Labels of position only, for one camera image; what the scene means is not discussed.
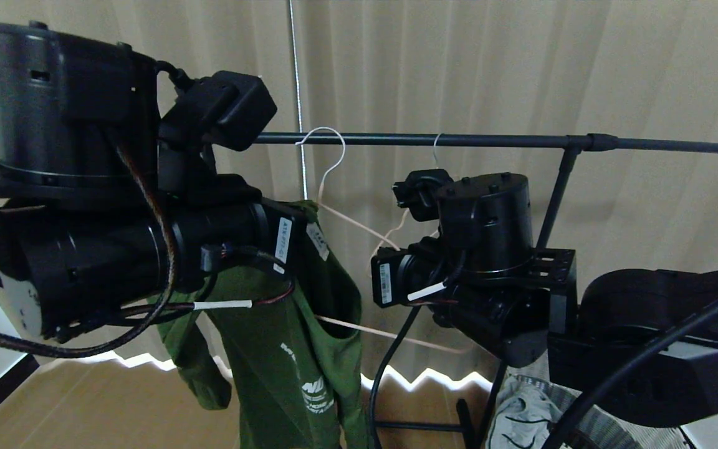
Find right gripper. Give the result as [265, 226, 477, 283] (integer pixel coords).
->
[371, 239, 550, 369]

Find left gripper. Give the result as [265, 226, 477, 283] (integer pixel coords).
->
[0, 199, 301, 341]

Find pink clothes hanger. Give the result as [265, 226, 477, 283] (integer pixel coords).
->
[384, 132, 444, 251]
[295, 126, 474, 355]

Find green printed T-shirt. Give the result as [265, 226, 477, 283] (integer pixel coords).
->
[158, 200, 373, 449]

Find black clothes rack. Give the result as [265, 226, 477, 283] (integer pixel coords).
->
[253, 130, 718, 449]

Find white laundry basket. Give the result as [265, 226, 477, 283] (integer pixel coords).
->
[489, 368, 691, 449]

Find pale grey shorts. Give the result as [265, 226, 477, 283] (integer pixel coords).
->
[487, 374, 563, 449]

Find beige curtain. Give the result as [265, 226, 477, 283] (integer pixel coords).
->
[0, 0, 718, 391]

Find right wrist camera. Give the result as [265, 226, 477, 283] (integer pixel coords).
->
[393, 169, 454, 223]

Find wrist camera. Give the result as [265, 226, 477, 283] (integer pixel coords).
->
[393, 169, 454, 223]
[156, 62, 278, 204]

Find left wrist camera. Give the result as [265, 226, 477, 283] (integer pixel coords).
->
[156, 62, 278, 204]

